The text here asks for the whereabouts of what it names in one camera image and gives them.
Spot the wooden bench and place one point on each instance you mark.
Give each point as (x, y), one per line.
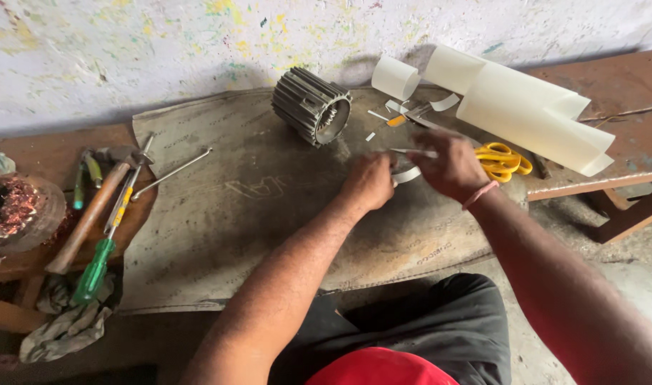
(15, 267)

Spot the dirty crumpled rag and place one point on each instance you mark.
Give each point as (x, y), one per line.
(66, 321)

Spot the large white insulation paper roll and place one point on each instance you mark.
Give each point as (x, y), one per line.
(523, 107)

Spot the person's right hand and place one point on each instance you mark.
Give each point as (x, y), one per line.
(449, 163)

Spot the grey rubber work mat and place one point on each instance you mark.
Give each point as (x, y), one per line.
(251, 214)

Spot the rusty metal bench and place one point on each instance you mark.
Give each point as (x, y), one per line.
(593, 123)

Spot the small curled white paper sheet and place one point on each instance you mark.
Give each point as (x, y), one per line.
(394, 76)

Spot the thin white paper sliver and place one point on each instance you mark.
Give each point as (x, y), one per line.
(378, 115)

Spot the curved white paper strip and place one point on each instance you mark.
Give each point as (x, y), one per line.
(444, 102)

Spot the person's right fingers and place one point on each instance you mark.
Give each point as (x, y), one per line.
(425, 147)

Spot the burnt copper motor winding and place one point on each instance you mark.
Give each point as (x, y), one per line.
(15, 211)

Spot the person's black trousers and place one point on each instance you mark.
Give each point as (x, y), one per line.
(416, 326)

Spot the person's left fingers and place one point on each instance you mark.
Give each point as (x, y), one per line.
(388, 163)

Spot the person's left hand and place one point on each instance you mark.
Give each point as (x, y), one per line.
(369, 180)

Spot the pink wrist thread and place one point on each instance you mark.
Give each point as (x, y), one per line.
(480, 194)

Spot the grey finned motor stator housing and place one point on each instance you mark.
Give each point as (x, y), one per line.
(311, 106)

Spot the person's red shirt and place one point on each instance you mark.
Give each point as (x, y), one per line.
(382, 368)

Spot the white insulation paper strip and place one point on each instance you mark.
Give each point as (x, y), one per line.
(407, 175)

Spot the bent metal rod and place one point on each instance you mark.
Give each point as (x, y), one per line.
(168, 175)

